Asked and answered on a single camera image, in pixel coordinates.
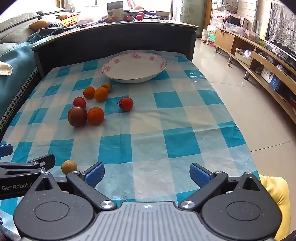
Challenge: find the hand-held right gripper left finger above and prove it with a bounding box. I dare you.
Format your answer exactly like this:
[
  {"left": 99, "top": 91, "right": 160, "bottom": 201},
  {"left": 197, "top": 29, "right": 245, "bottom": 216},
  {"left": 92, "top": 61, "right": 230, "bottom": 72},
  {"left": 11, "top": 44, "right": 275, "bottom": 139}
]
[{"left": 30, "top": 162, "right": 117, "bottom": 212}]

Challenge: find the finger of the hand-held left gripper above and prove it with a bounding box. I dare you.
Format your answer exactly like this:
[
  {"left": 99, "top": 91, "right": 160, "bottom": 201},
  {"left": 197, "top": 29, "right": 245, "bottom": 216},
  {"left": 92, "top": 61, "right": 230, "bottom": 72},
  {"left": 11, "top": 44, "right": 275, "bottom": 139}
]
[
  {"left": 0, "top": 144, "right": 14, "bottom": 157},
  {"left": 0, "top": 154, "right": 56, "bottom": 179}
]

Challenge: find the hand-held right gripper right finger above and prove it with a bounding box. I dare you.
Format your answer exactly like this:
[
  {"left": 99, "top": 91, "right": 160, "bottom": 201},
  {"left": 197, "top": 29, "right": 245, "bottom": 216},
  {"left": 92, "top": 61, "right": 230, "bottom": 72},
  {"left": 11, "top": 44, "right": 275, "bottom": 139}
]
[{"left": 178, "top": 163, "right": 266, "bottom": 211}]

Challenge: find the dark purple tomato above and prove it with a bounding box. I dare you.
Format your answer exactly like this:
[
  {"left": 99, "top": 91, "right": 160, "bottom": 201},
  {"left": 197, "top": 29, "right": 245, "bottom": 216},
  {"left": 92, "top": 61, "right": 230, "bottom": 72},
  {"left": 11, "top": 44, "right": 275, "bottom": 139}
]
[{"left": 67, "top": 106, "right": 88, "bottom": 128}]

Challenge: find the white floral plate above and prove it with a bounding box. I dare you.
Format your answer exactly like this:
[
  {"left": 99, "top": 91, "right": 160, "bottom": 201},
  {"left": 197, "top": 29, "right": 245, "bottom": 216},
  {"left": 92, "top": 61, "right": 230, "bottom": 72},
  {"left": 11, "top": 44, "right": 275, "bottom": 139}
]
[{"left": 102, "top": 49, "right": 167, "bottom": 84}]

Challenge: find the brown longan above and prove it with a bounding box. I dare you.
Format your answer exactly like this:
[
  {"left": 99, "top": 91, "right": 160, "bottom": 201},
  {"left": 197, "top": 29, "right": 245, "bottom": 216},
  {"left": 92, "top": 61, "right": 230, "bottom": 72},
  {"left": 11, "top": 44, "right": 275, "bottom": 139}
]
[{"left": 61, "top": 160, "right": 78, "bottom": 175}]

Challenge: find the blue checkered tablecloth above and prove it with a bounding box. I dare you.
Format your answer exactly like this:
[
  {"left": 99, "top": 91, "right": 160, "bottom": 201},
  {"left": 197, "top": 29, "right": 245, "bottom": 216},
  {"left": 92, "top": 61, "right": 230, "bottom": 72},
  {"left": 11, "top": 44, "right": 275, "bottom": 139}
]
[{"left": 0, "top": 52, "right": 260, "bottom": 218}]

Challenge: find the yellow cloth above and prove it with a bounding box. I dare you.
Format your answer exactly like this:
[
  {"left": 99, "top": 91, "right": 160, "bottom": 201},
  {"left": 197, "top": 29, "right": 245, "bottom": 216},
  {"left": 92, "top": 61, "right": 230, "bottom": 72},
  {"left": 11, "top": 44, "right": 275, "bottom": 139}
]
[{"left": 258, "top": 174, "right": 291, "bottom": 240}]

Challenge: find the teal blanket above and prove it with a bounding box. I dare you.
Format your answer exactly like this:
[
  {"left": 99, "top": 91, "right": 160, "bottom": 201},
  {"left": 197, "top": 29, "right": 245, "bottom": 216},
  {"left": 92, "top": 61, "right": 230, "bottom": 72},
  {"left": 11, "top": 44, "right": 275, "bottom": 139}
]
[{"left": 0, "top": 29, "right": 58, "bottom": 121}]

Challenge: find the blue box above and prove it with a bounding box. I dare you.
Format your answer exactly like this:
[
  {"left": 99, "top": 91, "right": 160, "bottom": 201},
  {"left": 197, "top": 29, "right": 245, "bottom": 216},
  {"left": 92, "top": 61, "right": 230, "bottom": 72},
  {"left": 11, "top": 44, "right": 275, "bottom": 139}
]
[{"left": 268, "top": 75, "right": 281, "bottom": 91}]

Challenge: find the white printed box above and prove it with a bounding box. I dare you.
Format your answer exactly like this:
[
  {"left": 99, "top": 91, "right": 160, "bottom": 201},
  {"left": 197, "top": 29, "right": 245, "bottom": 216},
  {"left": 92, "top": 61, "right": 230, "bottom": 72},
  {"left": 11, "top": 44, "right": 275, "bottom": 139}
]
[{"left": 261, "top": 67, "right": 274, "bottom": 81}]

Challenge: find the grey sofa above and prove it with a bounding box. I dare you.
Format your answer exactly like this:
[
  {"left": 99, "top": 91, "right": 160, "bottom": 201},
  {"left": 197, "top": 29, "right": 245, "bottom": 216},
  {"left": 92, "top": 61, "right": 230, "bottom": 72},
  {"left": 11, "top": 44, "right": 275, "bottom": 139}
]
[{"left": 0, "top": 7, "right": 67, "bottom": 48}]

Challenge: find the dark coffee table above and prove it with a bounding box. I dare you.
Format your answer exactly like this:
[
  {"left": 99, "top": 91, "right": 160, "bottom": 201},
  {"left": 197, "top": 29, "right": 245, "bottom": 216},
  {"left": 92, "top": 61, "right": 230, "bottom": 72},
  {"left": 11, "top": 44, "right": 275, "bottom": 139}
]
[{"left": 31, "top": 19, "right": 199, "bottom": 78}]

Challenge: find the grey crochet cloth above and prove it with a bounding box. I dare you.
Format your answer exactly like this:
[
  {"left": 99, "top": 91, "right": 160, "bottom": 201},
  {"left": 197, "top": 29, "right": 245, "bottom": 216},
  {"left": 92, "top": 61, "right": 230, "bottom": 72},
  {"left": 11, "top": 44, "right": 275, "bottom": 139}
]
[{"left": 37, "top": 27, "right": 66, "bottom": 39}]

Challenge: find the orange cushion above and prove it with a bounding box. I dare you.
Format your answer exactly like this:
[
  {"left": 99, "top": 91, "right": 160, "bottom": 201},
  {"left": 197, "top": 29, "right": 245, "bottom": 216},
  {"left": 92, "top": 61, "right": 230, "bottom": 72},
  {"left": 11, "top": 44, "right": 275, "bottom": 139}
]
[{"left": 29, "top": 20, "right": 52, "bottom": 32}]

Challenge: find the houndstooth cushion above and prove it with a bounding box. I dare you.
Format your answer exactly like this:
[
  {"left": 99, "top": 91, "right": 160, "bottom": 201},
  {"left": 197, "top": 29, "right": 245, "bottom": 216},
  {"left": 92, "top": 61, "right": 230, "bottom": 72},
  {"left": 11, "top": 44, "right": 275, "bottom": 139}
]
[{"left": 45, "top": 20, "right": 64, "bottom": 29}]

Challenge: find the wooden media cabinet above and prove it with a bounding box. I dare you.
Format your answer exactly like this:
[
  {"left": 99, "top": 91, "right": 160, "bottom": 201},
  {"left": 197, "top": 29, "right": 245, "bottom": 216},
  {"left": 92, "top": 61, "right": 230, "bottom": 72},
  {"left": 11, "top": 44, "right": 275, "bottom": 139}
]
[{"left": 214, "top": 27, "right": 296, "bottom": 123}]

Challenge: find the yellow plastic basket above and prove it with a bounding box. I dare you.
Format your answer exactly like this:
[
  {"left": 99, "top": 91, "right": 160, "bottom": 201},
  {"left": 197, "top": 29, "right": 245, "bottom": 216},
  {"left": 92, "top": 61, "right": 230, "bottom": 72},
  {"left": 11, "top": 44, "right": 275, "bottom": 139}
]
[{"left": 57, "top": 14, "right": 80, "bottom": 27}]

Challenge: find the white plastic bag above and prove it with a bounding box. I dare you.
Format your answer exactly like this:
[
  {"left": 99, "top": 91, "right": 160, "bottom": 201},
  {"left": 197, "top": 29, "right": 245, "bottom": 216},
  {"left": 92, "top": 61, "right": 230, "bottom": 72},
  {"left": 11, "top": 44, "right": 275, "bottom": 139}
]
[{"left": 76, "top": 7, "right": 109, "bottom": 26}]

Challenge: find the grey cardboard box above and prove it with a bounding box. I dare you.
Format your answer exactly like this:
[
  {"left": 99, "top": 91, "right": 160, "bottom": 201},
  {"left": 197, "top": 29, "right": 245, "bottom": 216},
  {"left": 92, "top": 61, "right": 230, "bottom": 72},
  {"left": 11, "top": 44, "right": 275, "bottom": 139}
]
[{"left": 107, "top": 1, "right": 124, "bottom": 21}]

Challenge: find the white lace cloth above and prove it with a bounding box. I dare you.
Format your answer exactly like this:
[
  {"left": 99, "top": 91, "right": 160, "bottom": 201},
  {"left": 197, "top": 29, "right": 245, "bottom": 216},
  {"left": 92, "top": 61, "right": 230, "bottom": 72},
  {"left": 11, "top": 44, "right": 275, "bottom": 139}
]
[{"left": 268, "top": 2, "right": 296, "bottom": 54}]

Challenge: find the white wire rack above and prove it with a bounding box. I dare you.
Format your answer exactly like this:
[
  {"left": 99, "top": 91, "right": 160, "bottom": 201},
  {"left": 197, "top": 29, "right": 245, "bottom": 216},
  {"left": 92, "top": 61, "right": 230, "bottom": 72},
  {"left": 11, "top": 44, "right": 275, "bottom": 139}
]
[{"left": 201, "top": 8, "right": 226, "bottom": 44}]

